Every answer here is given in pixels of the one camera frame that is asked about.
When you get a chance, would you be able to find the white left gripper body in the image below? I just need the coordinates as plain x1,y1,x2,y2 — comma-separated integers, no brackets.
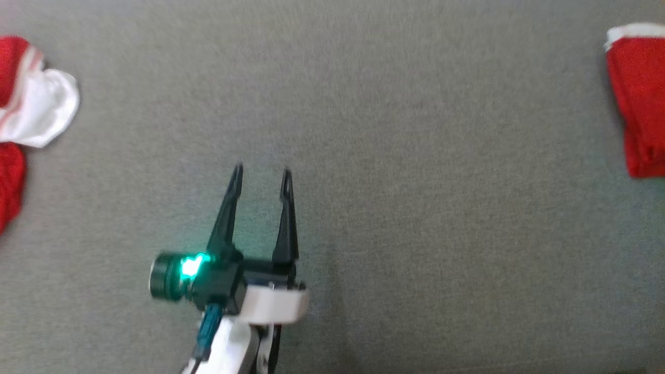
238,259,310,326

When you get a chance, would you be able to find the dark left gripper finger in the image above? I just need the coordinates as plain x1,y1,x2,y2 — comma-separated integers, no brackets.
271,168,300,266
206,163,244,263

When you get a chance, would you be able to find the red white sports jersey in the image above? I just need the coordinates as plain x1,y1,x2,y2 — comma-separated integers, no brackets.
0,23,665,235

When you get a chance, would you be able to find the large grey sofa seat cushion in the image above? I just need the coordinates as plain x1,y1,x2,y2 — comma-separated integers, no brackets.
0,0,665,374

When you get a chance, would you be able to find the teal left camera cable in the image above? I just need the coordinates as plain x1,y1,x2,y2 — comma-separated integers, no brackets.
191,304,224,365

